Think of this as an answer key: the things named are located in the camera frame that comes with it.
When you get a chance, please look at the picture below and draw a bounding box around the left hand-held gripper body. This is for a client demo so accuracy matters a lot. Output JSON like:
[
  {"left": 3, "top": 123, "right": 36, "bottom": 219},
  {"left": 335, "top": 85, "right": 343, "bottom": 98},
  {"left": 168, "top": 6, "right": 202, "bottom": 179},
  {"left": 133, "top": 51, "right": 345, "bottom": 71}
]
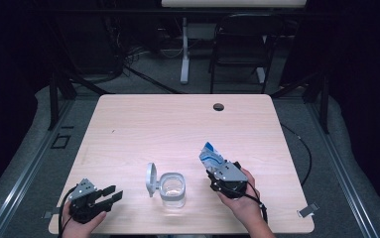
[{"left": 67, "top": 178, "right": 114, "bottom": 224}]

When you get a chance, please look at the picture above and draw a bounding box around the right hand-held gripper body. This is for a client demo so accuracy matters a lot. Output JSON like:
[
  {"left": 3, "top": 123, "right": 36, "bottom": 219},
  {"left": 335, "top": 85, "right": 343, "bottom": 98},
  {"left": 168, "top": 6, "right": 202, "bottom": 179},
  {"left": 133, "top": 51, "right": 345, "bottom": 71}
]
[{"left": 209, "top": 161, "right": 250, "bottom": 199}]

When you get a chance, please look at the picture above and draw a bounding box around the white and blue bag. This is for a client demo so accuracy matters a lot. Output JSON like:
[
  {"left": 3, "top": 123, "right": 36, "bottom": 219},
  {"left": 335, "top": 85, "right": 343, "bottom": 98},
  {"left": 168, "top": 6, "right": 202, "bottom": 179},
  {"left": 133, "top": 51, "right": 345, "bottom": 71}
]
[{"left": 198, "top": 141, "right": 227, "bottom": 174}]

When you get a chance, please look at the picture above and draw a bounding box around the clear container with white lid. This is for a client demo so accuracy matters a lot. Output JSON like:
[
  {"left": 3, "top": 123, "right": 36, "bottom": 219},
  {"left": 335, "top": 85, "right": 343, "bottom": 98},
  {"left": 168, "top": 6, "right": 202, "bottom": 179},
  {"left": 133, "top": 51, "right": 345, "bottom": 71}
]
[{"left": 145, "top": 162, "right": 188, "bottom": 209}]

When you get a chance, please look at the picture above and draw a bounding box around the person's left hand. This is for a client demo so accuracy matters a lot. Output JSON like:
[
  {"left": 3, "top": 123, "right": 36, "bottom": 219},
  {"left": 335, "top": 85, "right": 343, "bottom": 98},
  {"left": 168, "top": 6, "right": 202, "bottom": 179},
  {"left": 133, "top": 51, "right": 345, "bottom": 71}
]
[{"left": 61, "top": 201, "right": 108, "bottom": 238}]

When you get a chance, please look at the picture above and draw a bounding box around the person's right hand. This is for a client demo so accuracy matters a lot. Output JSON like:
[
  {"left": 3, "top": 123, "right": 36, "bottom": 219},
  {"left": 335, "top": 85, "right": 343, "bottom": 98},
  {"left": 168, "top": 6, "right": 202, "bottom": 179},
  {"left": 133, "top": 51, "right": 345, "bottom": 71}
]
[{"left": 216, "top": 168, "right": 265, "bottom": 226}]

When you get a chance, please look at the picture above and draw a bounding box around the white desk leg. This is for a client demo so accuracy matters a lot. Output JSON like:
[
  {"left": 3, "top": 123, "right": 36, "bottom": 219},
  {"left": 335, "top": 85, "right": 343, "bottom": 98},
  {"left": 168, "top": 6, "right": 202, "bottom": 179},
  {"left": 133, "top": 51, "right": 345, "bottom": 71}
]
[
  {"left": 256, "top": 34, "right": 267, "bottom": 84},
  {"left": 180, "top": 17, "right": 190, "bottom": 85}
]

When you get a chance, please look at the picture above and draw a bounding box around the black metal stand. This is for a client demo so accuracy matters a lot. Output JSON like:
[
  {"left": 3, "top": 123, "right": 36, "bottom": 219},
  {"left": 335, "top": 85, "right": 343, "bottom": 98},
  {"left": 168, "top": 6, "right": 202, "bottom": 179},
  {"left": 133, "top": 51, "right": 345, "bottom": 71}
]
[
  {"left": 47, "top": 70, "right": 112, "bottom": 131},
  {"left": 270, "top": 70, "right": 331, "bottom": 135}
]

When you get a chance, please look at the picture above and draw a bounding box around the black folding chair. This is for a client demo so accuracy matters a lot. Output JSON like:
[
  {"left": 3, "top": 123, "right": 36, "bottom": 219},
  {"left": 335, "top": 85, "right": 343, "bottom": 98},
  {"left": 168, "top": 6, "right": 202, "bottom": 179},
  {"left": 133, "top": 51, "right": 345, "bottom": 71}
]
[{"left": 208, "top": 13, "right": 286, "bottom": 94}]

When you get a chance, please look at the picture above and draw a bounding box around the dark cabinet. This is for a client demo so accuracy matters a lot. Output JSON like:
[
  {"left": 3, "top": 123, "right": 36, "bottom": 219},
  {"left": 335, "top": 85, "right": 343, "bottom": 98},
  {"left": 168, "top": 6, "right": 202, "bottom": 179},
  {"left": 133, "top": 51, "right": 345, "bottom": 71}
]
[{"left": 58, "top": 13, "right": 120, "bottom": 75}]

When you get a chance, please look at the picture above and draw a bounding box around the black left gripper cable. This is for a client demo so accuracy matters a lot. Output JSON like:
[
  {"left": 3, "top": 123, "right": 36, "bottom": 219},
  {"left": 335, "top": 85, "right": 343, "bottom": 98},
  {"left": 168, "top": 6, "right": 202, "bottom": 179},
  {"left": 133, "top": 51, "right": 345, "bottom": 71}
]
[{"left": 57, "top": 186, "right": 78, "bottom": 238}]

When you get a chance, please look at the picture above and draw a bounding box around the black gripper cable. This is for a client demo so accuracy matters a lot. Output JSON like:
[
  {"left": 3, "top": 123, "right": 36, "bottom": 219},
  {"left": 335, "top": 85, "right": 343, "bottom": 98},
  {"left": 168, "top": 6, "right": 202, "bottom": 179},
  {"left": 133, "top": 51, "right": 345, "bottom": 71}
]
[
  {"left": 241, "top": 181, "right": 269, "bottom": 224},
  {"left": 57, "top": 186, "right": 78, "bottom": 238}
]

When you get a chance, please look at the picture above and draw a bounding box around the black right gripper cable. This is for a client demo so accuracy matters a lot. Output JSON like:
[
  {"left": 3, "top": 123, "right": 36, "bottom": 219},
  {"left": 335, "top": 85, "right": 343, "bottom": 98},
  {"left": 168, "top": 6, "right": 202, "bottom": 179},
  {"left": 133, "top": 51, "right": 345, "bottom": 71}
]
[{"left": 241, "top": 181, "right": 269, "bottom": 224}]

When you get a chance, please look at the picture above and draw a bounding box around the aluminium floor rail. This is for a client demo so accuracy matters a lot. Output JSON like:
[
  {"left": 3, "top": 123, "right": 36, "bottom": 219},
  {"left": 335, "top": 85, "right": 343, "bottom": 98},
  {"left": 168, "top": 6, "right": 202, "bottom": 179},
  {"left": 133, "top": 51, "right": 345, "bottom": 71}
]
[
  {"left": 306, "top": 102, "right": 380, "bottom": 238},
  {"left": 0, "top": 98, "right": 75, "bottom": 238}
]

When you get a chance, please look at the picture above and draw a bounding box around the thin black floor cable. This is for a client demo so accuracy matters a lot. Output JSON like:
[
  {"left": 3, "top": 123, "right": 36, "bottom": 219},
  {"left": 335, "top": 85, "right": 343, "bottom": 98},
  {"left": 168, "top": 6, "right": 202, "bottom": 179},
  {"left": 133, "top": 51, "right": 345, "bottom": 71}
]
[{"left": 280, "top": 122, "right": 313, "bottom": 187}]

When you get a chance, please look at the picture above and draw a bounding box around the thick black floor cable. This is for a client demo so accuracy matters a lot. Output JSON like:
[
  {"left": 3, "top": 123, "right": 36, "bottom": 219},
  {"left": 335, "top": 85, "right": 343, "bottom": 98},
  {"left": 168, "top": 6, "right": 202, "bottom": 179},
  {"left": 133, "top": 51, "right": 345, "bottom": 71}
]
[{"left": 123, "top": 64, "right": 183, "bottom": 95}]

